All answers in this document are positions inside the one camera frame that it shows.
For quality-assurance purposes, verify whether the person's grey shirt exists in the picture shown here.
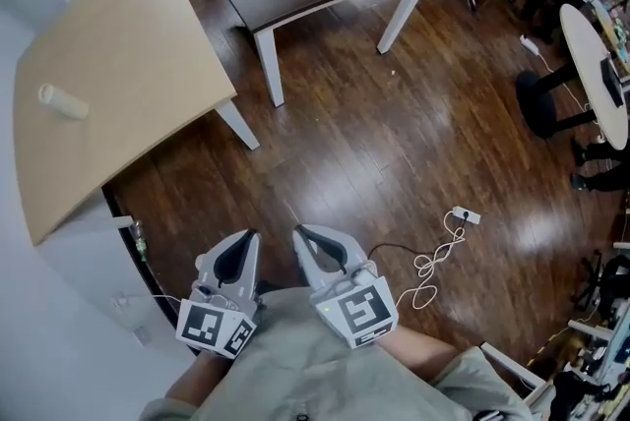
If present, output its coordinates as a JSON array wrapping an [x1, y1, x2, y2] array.
[[139, 288, 536, 421]]

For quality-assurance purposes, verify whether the black bag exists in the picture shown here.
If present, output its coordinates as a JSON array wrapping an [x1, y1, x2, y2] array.
[[600, 254, 630, 312]]

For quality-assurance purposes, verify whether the cream coiled cable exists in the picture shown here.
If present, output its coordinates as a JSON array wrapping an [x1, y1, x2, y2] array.
[[393, 210, 468, 313]]

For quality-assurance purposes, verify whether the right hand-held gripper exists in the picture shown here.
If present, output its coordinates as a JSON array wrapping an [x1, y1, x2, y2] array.
[[291, 224, 401, 351]]

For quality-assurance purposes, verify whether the white power strip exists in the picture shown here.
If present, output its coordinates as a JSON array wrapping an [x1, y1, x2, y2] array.
[[450, 206, 483, 227]]

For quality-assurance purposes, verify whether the person's left forearm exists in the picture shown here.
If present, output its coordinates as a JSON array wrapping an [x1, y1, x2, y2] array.
[[163, 349, 233, 411]]

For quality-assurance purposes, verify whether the white oval table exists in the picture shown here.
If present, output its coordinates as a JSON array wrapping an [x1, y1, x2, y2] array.
[[515, 3, 630, 152]]

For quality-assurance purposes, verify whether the person's right forearm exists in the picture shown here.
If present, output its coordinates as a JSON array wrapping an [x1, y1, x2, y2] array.
[[376, 324, 463, 382]]

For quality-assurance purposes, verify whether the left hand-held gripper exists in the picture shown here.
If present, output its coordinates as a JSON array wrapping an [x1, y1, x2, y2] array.
[[175, 228, 262, 358]]

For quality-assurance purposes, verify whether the light wooden table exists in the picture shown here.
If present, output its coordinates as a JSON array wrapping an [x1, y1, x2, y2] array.
[[10, 0, 261, 248]]

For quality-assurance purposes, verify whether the white cluttered desk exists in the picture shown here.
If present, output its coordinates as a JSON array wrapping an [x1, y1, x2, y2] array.
[[479, 310, 630, 421]]

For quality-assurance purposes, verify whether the black cable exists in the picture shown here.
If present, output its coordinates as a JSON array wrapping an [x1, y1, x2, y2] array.
[[366, 213, 467, 263]]

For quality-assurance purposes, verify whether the cream cylindrical bottle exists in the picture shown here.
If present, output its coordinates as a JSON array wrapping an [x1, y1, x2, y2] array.
[[44, 88, 92, 121]]

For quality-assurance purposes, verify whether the black box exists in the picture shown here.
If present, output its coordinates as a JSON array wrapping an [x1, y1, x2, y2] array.
[[598, 56, 625, 109]]

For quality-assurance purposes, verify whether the clear plastic bottle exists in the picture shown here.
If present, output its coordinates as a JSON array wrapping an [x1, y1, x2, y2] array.
[[128, 218, 152, 264]]

